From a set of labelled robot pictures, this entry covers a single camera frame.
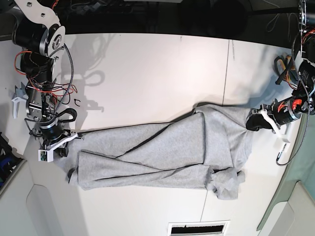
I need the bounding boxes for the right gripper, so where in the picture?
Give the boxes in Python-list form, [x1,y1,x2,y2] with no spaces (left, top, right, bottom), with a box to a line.
[31,123,83,157]

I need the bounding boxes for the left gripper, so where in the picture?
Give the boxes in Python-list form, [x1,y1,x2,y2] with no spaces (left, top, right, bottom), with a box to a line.
[246,97,309,132]

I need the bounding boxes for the grey t-shirt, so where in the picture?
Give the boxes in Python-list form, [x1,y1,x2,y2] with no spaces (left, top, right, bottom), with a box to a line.
[64,104,253,200]

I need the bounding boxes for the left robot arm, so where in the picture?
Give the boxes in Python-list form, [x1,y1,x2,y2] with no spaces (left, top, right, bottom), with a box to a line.
[246,0,315,132]

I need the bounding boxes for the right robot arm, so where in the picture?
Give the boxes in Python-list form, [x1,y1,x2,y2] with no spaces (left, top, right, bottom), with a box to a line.
[5,0,78,162]

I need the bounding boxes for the blue black items bin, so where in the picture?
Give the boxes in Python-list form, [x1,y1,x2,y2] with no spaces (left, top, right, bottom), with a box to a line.
[0,132,25,189]

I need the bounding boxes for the orange grey scissors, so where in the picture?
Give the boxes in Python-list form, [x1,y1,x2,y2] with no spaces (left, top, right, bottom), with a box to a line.
[274,55,296,88]

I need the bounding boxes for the white plastic stand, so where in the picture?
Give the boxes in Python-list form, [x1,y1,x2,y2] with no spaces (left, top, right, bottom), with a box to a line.
[11,83,28,119]

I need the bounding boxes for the beige chair right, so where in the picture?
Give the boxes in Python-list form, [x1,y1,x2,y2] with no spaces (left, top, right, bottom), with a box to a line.
[259,181,315,236]

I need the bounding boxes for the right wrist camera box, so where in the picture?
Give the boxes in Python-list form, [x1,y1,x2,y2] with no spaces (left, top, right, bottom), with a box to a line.
[38,149,54,162]

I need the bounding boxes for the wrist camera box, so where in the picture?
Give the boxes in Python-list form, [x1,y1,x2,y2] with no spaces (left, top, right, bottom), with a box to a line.
[38,149,54,162]
[275,130,290,147]

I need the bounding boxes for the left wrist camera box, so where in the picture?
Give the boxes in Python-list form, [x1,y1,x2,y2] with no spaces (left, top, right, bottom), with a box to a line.
[275,130,290,147]

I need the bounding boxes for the grey cable loop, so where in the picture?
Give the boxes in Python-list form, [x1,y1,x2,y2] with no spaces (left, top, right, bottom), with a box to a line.
[266,9,301,43]

